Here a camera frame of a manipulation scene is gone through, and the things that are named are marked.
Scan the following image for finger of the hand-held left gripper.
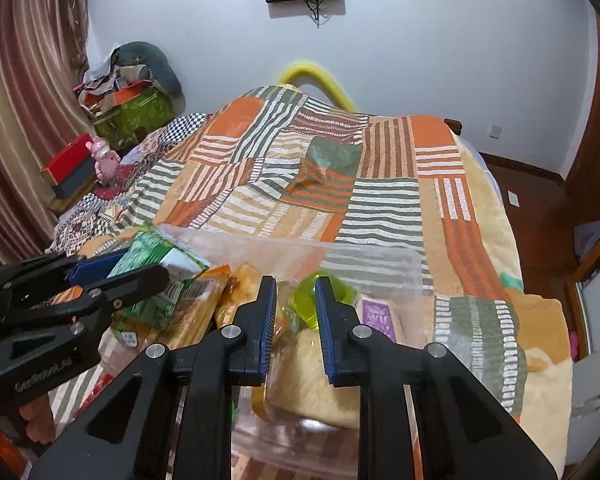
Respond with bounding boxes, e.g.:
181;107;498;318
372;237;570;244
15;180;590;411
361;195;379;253
0;249;131;306
0;263;171;346

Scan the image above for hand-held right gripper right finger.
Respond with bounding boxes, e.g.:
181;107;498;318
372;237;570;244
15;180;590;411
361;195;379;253
314;276;556;480

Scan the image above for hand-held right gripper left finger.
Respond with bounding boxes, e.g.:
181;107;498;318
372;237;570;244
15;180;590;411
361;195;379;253
27;275;280;480

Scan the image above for green jelly cup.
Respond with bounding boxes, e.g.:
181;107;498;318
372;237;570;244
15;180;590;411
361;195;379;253
290;270;358;333

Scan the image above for green snack packet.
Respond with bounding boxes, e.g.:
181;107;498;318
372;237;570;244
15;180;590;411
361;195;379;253
107;225;211;331

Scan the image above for yellow cracker packet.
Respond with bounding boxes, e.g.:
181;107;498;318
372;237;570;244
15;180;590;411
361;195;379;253
215;264;262;328

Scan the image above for pale bread packet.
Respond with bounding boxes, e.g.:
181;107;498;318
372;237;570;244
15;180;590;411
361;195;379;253
252;330;366;428

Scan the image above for purple white long packet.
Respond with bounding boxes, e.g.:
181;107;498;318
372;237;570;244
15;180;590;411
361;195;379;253
360;297;406;345

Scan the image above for clear biscuit packet orange ends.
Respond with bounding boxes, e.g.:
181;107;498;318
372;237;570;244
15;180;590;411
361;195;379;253
167;265;232;348

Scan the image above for clear plastic container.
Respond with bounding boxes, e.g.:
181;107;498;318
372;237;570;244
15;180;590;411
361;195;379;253
155;224;426;480

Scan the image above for person's left hand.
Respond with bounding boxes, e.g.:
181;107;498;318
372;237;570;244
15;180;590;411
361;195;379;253
19;392;57;445

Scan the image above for brown snack packet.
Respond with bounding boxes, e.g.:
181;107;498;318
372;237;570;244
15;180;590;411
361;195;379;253
100;317;148;386

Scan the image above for red snack packet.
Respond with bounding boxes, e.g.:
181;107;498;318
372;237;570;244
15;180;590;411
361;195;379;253
77;375;117;411

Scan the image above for dark grey box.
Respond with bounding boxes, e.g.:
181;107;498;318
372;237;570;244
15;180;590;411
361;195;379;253
50;160;98;198

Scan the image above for pink toy rabbit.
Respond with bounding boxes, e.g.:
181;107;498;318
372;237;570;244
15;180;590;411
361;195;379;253
87;136;122;183

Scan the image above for red box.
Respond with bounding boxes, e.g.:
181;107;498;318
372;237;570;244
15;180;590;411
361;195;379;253
42;133;95;186

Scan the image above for checkered printed blanket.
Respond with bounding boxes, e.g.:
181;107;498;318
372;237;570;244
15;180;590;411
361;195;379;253
55;112;216;256

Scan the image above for green patterned bag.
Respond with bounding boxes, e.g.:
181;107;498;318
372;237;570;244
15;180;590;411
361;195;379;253
92;87;175;148

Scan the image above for striped patchwork blanket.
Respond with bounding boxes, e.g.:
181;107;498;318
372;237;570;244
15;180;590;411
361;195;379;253
50;85;576;480

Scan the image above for striped brown curtain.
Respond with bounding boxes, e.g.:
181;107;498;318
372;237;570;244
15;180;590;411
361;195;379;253
0;0;98;266

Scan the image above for orange cardboard box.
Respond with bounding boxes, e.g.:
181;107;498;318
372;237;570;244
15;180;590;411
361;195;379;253
100;80;152;112

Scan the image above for white sliding wardrobe door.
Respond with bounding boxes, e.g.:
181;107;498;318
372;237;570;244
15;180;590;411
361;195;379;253
565;255;600;466

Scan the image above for wooden wardrobe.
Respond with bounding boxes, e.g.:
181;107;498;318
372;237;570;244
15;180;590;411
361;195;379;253
562;10;600;286

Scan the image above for yellow foam bed rail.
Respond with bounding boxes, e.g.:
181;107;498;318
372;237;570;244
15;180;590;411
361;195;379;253
278;60;353;111

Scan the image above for black monitor hanging cable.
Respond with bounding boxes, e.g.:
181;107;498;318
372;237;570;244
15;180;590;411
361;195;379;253
306;0;333;27

